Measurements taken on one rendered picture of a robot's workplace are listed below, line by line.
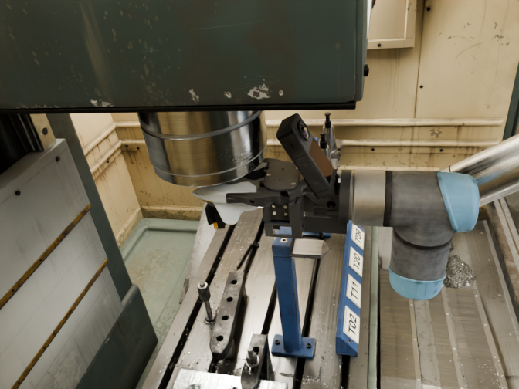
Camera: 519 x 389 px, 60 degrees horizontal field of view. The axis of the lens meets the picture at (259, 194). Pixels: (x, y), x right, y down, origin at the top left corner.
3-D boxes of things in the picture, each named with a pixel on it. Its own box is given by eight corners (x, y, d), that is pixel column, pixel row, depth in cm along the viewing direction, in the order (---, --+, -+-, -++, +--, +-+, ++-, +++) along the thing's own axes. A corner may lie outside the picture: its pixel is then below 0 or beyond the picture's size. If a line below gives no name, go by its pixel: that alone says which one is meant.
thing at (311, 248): (329, 242, 90) (329, 239, 89) (327, 260, 85) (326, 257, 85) (294, 240, 91) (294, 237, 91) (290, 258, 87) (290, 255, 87)
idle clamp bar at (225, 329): (248, 288, 124) (245, 271, 121) (231, 371, 103) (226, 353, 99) (231, 288, 125) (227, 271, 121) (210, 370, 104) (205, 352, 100)
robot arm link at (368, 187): (385, 190, 54) (385, 157, 61) (347, 188, 55) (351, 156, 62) (381, 238, 58) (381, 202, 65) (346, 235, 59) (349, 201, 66)
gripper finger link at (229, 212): (195, 232, 62) (262, 227, 62) (188, 197, 59) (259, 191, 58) (198, 219, 65) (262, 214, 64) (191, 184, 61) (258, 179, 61)
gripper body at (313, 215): (259, 237, 63) (347, 243, 60) (254, 185, 58) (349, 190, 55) (270, 205, 69) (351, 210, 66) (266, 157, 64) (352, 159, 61)
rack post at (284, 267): (315, 340, 108) (309, 245, 91) (313, 359, 103) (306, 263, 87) (275, 336, 110) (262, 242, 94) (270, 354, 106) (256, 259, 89)
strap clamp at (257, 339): (272, 365, 103) (266, 321, 95) (259, 420, 93) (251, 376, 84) (258, 363, 104) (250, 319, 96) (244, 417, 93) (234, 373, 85)
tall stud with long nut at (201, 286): (217, 315, 118) (208, 279, 110) (214, 323, 115) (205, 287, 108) (207, 314, 118) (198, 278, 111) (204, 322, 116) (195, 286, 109)
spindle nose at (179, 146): (184, 130, 70) (167, 52, 64) (283, 134, 65) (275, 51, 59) (130, 184, 58) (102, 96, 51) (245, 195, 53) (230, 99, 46)
